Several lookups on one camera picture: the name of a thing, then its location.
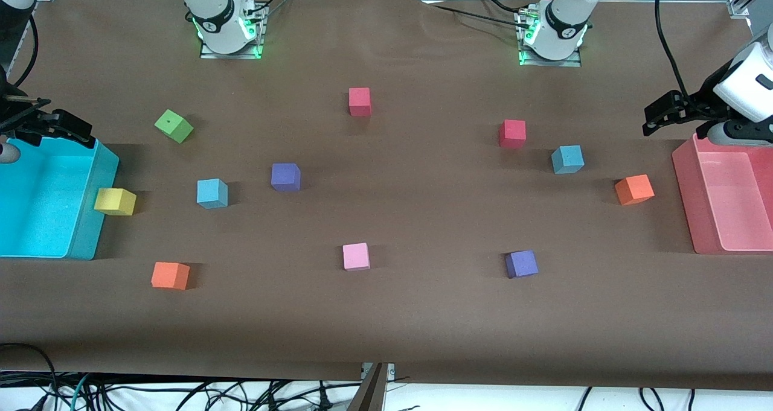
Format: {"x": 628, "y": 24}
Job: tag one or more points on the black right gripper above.
{"x": 13, "y": 123}

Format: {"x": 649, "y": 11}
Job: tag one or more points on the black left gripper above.
{"x": 702, "y": 105}

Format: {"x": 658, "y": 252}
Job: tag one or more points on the blue foam cube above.
{"x": 567, "y": 160}
{"x": 212, "y": 194}

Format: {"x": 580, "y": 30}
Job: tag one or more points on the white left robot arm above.
{"x": 564, "y": 19}

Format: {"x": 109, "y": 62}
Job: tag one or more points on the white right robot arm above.
{"x": 211, "y": 12}

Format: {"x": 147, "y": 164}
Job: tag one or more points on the cyan plastic bin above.
{"x": 42, "y": 206}

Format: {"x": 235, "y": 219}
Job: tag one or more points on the orange foam cube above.
{"x": 169, "y": 276}
{"x": 634, "y": 189}

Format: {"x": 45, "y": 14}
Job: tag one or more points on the yellow foam cube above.
{"x": 115, "y": 201}

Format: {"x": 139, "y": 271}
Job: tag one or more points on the green foam cube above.
{"x": 174, "y": 126}

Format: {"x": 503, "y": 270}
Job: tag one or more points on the pink plastic bin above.
{"x": 731, "y": 206}

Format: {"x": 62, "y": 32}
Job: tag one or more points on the red foam cube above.
{"x": 513, "y": 134}
{"x": 360, "y": 101}

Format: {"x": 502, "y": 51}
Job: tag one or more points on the purple foam cube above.
{"x": 285, "y": 177}
{"x": 521, "y": 264}

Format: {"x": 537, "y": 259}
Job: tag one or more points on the brown table cover sheet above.
{"x": 423, "y": 218}

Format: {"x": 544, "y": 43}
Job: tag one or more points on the pink foam cube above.
{"x": 356, "y": 257}

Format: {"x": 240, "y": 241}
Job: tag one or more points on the dark angled bar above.
{"x": 368, "y": 396}

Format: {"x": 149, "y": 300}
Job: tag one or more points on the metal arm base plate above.
{"x": 232, "y": 55}
{"x": 552, "y": 63}

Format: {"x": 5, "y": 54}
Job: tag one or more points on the silver metal bracket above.
{"x": 389, "y": 370}

